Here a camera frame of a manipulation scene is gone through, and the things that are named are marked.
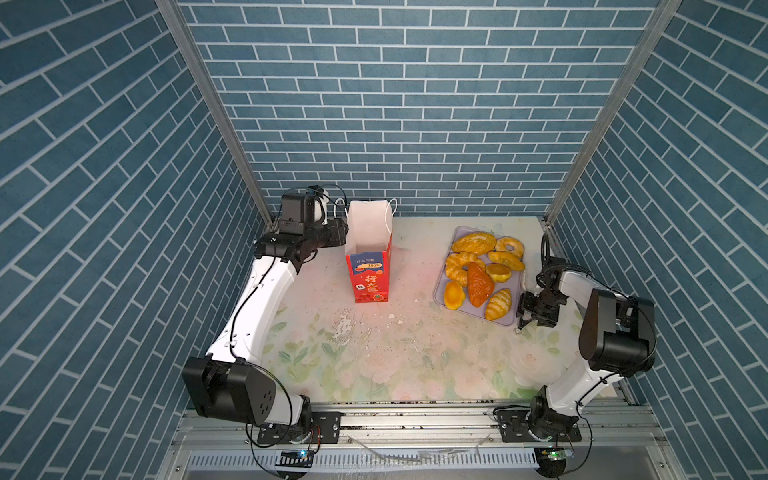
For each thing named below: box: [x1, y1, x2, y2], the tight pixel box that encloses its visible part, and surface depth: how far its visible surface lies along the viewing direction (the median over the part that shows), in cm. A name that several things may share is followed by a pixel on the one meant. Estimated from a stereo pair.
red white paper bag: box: [334, 198, 398, 303], surface depth 91 cm
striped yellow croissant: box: [485, 288, 512, 321], surface depth 95 cm
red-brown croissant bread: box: [467, 262, 495, 308], surface depth 97 cm
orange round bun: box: [444, 281, 466, 310], surface depth 96 cm
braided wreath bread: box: [446, 252, 486, 287], surface depth 104 cm
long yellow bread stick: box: [487, 251, 525, 271], surface depth 107 cm
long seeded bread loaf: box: [451, 232, 497, 256], surface depth 110 cm
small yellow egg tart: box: [486, 263, 512, 283], surface depth 101 cm
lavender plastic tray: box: [433, 225, 525, 326], surface depth 101 cm
